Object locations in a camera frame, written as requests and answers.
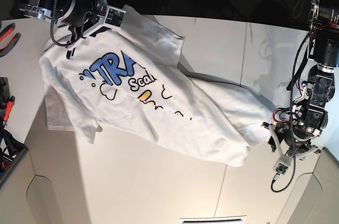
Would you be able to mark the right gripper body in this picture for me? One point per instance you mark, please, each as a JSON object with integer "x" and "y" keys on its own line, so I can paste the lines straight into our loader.
{"x": 87, "y": 17}

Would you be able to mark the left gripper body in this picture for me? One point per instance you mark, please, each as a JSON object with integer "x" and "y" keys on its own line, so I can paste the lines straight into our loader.
{"x": 281, "y": 142}

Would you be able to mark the white printed t-shirt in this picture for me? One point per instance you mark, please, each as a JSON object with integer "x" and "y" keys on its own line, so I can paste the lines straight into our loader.
{"x": 128, "y": 78}

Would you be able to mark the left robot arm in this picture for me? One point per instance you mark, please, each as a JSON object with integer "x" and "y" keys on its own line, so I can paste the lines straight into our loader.
{"x": 307, "y": 117}

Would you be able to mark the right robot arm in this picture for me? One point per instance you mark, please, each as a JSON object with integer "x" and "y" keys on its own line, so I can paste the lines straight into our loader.
{"x": 52, "y": 11}

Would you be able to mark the white vent grille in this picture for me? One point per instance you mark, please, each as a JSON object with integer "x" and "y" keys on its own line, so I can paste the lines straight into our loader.
{"x": 217, "y": 220}

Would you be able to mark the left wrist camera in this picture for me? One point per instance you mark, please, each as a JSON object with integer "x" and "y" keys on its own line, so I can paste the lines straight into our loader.
{"x": 281, "y": 168}

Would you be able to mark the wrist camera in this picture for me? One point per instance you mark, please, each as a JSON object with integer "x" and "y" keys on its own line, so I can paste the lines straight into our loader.
{"x": 281, "y": 168}
{"x": 114, "y": 16}

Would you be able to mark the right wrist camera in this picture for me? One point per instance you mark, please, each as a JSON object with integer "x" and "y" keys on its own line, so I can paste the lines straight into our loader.
{"x": 114, "y": 16}

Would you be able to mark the orange handled tool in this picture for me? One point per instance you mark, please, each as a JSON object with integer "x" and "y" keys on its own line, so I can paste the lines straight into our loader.
{"x": 9, "y": 106}

